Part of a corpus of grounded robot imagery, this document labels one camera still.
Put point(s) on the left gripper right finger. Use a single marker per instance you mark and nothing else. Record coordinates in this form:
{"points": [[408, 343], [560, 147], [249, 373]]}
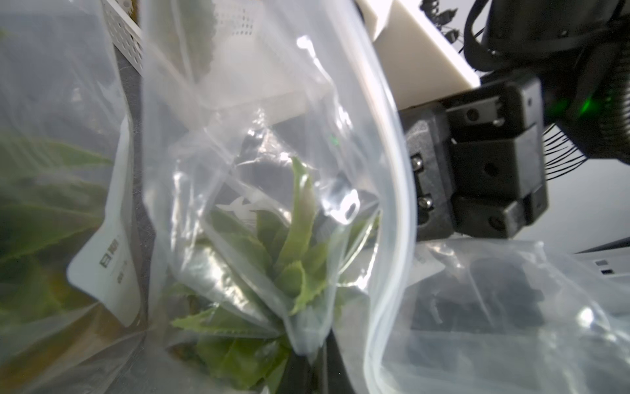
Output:
{"points": [[335, 379]]}

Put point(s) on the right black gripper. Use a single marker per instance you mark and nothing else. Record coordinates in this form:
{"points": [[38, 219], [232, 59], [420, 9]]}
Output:
{"points": [[477, 160]]}

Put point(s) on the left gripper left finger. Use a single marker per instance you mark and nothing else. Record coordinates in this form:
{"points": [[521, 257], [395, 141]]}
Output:
{"points": [[297, 376]]}

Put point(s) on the clear zip-top bag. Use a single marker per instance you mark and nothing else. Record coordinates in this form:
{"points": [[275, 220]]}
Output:
{"points": [[506, 317], [306, 83]]}

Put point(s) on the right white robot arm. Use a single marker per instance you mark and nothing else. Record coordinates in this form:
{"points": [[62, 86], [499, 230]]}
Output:
{"points": [[579, 50]]}

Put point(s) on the cream perforated plastic basket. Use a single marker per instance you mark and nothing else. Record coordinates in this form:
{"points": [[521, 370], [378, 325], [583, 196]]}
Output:
{"points": [[186, 33]]}

